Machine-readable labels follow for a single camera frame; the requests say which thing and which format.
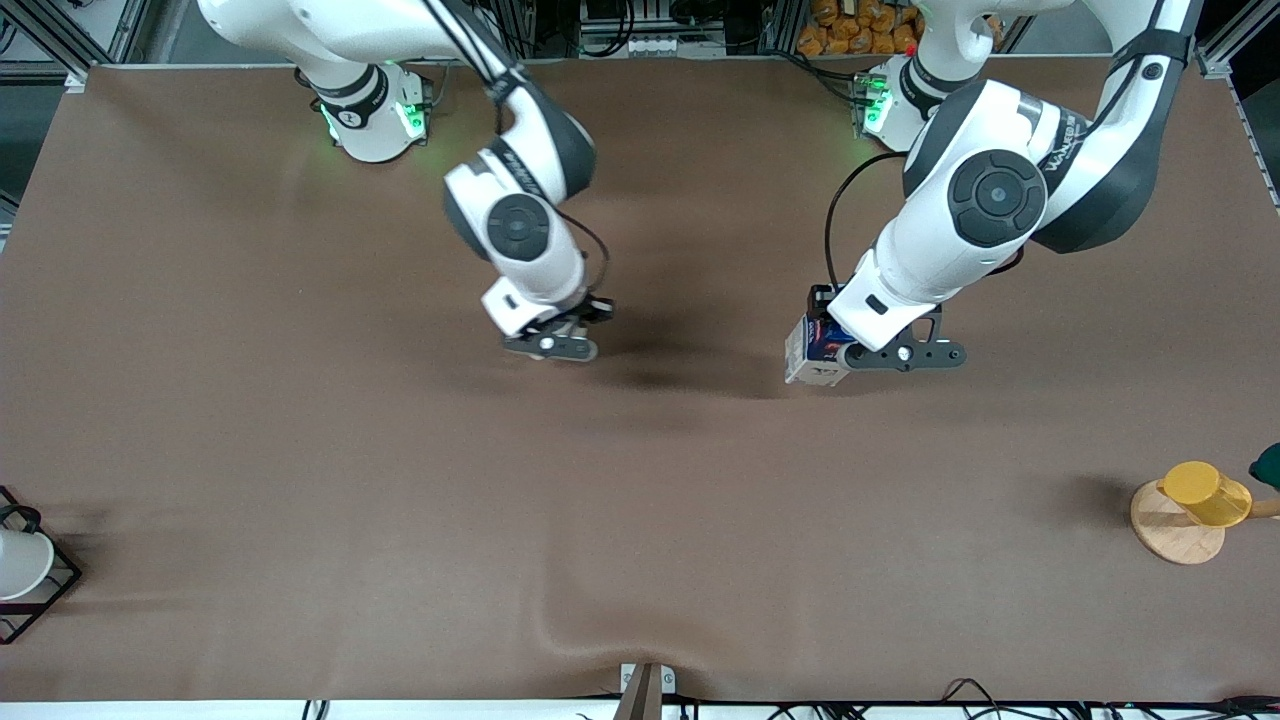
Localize blue white milk carton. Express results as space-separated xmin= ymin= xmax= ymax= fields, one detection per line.
xmin=784 ymin=311 xmax=853 ymax=388

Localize round wooden cup stand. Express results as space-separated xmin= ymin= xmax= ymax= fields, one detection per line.
xmin=1130 ymin=479 xmax=1280 ymax=567

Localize yellow plastic cup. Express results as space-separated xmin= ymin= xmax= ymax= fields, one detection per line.
xmin=1158 ymin=461 xmax=1254 ymax=529

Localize white cup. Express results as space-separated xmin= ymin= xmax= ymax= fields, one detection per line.
xmin=0 ymin=526 xmax=56 ymax=602

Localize orange snack bag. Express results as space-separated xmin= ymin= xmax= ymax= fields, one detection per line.
xmin=797 ymin=0 xmax=926 ymax=57

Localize white power strip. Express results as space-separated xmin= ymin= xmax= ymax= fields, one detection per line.
xmin=582 ymin=33 xmax=728 ymax=59

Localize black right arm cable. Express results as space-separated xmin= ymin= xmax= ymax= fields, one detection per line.
xmin=422 ymin=0 xmax=613 ymax=296

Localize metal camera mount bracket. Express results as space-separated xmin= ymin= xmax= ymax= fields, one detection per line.
xmin=613 ymin=662 xmax=678 ymax=720

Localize black floor cables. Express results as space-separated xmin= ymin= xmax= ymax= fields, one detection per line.
xmin=300 ymin=678 xmax=1280 ymax=720

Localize aluminium frame profile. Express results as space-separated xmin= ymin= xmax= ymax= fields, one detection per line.
xmin=0 ymin=0 xmax=151 ymax=93
xmin=1195 ymin=0 xmax=1280 ymax=211

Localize black wire rack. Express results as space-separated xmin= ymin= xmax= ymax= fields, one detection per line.
xmin=0 ymin=486 xmax=84 ymax=646

